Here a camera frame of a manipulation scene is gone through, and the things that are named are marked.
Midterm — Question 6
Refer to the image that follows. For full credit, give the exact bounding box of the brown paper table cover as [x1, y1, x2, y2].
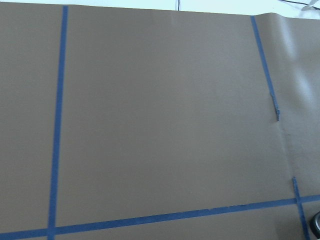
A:
[0, 2, 320, 240]

